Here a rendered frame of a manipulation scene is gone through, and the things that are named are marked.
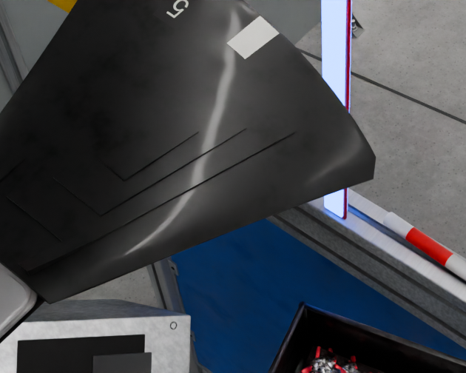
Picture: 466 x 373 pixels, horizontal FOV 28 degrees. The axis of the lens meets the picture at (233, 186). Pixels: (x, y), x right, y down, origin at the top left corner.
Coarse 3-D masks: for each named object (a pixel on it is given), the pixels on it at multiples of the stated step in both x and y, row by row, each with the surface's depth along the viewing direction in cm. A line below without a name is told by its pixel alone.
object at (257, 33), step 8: (256, 24) 59; (264, 24) 59; (240, 32) 59; (248, 32) 59; (256, 32) 59; (264, 32) 59; (272, 32) 59; (232, 40) 58; (240, 40) 59; (248, 40) 59; (256, 40) 59; (264, 40) 59; (240, 48) 58; (248, 48) 58; (256, 48) 58; (248, 56) 58
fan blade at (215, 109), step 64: (128, 0) 59; (64, 64) 57; (128, 64) 57; (192, 64) 57; (256, 64) 58; (0, 128) 55; (64, 128) 55; (128, 128) 55; (192, 128) 55; (256, 128) 56; (320, 128) 57; (0, 192) 53; (64, 192) 52; (128, 192) 52; (192, 192) 53; (256, 192) 54; (320, 192) 55; (0, 256) 50; (64, 256) 50; (128, 256) 50
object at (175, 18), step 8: (168, 0) 59; (176, 0) 59; (184, 0) 59; (192, 0) 59; (160, 8) 59; (168, 8) 59; (176, 8) 59; (184, 8) 59; (192, 8) 59; (160, 16) 59; (168, 16) 59; (176, 16) 59; (184, 16) 59; (176, 24) 58
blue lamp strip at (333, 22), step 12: (324, 0) 68; (336, 0) 67; (324, 12) 69; (336, 12) 68; (324, 24) 70; (336, 24) 69; (324, 36) 71; (336, 36) 70; (324, 48) 72; (336, 48) 71; (324, 60) 73; (336, 60) 72; (324, 72) 74; (336, 72) 73; (336, 84) 74; (336, 192) 86; (324, 204) 89; (336, 204) 88
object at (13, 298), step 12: (0, 264) 50; (0, 276) 50; (12, 276) 50; (0, 288) 50; (12, 288) 50; (24, 288) 49; (0, 300) 49; (12, 300) 49; (24, 300) 49; (0, 312) 49; (12, 312) 49; (24, 312) 49; (0, 324) 48; (12, 324) 48; (0, 336) 48
